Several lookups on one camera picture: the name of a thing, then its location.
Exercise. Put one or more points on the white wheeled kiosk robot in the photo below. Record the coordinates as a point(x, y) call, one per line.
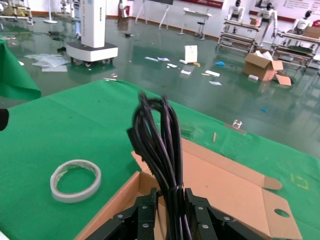
point(92, 47)

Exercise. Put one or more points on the white humanoid robot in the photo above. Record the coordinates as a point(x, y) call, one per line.
point(236, 11)
point(122, 8)
point(266, 17)
point(302, 23)

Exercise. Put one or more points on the small blue scrap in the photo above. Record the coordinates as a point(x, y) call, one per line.
point(264, 109)

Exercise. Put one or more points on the closed cardboard box on bench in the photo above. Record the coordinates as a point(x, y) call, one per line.
point(312, 32)

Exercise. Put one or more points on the white tape roll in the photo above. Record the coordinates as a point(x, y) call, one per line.
point(75, 197)

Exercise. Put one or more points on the upright white carton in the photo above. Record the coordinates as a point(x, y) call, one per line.
point(190, 53)

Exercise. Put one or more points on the green cloth of neighbouring table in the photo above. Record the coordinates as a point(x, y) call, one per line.
point(15, 75)

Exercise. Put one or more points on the whiteboard on white legs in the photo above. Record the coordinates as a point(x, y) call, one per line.
point(163, 15)

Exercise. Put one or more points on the brown cardboard box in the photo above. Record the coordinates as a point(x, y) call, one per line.
point(225, 187)

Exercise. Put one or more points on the clear plastic sheets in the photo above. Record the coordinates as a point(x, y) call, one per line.
point(50, 62)

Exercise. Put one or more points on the loose cardboard flap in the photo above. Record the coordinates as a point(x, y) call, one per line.
point(285, 80)

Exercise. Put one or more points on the metal storage shelf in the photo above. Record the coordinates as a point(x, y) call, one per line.
point(17, 11)

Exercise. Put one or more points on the black round stool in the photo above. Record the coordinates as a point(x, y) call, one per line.
point(200, 23)

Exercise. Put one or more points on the blue cap on floor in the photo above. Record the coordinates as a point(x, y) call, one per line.
point(220, 64)

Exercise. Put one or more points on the thin wooden stick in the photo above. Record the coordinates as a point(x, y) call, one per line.
point(214, 137)

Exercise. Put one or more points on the metal frame workbench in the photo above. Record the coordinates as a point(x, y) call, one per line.
point(237, 37)
point(295, 47)

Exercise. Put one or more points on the open cardboard box on floor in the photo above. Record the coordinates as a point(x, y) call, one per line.
point(260, 68)

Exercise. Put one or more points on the white paper leaflet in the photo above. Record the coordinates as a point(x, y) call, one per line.
point(215, 83)
point(212, 73)
point(156, 59)
point(185, 72)
point(172, 66)

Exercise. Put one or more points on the silver binder clip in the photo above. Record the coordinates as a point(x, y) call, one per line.
point(236, 128)

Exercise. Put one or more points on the white pedestal stand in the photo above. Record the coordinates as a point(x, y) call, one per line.
point(50, 21)

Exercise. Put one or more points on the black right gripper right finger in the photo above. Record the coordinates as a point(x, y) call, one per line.
point(202, 220)

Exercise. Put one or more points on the white desk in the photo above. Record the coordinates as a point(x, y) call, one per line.
point(197, 12)

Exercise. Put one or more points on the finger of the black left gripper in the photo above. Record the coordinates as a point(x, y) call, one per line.
point(3, 120)

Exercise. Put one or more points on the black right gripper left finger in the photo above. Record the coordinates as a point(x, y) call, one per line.
point(140, 220)

